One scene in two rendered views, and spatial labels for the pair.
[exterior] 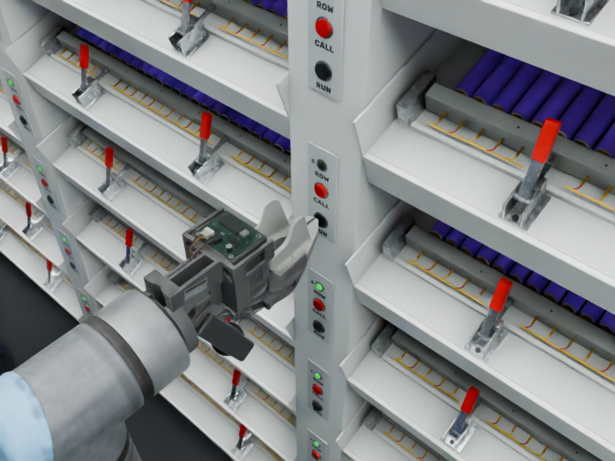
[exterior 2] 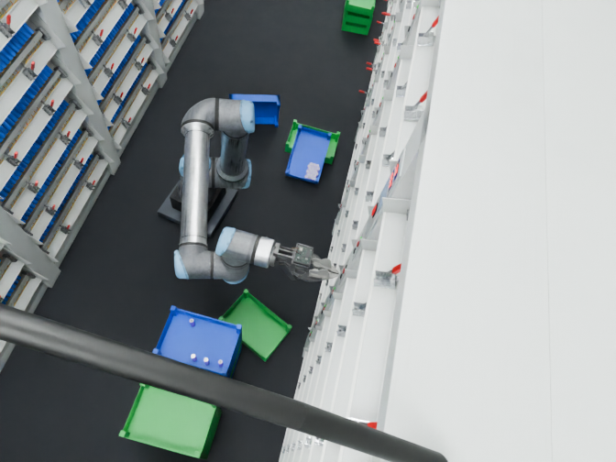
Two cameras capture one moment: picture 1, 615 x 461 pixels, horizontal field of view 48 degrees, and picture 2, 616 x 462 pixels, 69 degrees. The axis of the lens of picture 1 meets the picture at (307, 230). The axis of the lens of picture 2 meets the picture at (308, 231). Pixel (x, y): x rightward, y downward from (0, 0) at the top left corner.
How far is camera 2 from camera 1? 0.84 m
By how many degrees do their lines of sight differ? 33
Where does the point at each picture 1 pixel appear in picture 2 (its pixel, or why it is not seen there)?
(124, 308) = (265, 244)
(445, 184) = (345, 306)
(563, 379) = not seen: hidden behind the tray
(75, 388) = (238, 247)
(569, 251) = (335, 350)
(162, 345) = (261, 258)
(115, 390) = (245, 256)
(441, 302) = not seen: hidden behind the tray
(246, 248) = (301, 262)
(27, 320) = (335, 182)
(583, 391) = not seen: hidden behind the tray
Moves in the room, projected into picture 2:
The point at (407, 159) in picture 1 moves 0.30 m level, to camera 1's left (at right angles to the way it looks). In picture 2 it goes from (350, 291) to (300, 205)
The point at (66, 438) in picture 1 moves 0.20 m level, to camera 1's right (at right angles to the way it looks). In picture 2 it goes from (228, 253) to (257, 312)
